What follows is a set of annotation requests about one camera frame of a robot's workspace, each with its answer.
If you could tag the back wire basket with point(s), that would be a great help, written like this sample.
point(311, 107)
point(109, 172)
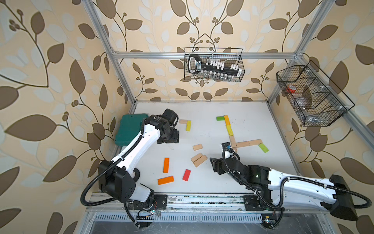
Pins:
point(214, 51)

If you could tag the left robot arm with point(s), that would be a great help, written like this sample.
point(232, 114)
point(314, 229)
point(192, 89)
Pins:
point(115, 176)

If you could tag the orange block upright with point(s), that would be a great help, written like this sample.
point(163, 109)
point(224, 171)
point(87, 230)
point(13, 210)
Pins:
point(166, 166)

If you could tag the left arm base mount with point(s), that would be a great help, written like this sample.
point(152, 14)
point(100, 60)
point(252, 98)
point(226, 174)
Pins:
point(155, 202)

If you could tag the wire basket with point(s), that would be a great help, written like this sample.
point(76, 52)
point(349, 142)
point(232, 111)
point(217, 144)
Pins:
point(214, 51)
point(320, 99)

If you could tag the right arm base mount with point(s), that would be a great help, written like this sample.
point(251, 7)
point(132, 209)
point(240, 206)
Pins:
point(253, 203)

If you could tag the light green block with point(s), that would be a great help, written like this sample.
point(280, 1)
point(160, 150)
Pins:
point(263, 148)

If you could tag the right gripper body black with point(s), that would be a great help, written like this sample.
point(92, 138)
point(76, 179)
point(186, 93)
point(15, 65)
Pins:
point(240, 182)

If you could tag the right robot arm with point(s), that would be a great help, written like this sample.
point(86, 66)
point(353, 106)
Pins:
point(276, 190)

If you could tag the black socket holder tool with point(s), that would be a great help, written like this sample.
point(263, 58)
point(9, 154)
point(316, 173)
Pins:
point(209, 64)

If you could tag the wooden block pair upper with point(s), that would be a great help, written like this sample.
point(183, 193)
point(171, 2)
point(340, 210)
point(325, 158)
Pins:
point(196, 157)

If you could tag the red tape roll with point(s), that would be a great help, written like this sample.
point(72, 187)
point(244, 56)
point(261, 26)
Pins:
point(291, 89)

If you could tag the orange block lower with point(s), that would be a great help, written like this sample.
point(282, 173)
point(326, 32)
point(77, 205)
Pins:
point(165, 180)

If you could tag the green plastic tool case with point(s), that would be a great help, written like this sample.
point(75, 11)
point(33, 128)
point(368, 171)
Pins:
point(130, 126)

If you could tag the right wire basket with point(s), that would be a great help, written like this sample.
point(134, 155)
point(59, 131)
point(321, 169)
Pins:
point(320, 99)

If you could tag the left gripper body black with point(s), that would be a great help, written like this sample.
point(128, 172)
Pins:
point(171, 136)

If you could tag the yellow block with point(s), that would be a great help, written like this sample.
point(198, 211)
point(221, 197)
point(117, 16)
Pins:
point(230, 131)
point(188, 126)

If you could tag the orange-yellow block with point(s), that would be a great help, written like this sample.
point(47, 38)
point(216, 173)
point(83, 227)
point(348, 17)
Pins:
point(227, 121)

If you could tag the red block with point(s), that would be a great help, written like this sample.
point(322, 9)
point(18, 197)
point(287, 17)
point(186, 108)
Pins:
point(186, 175)

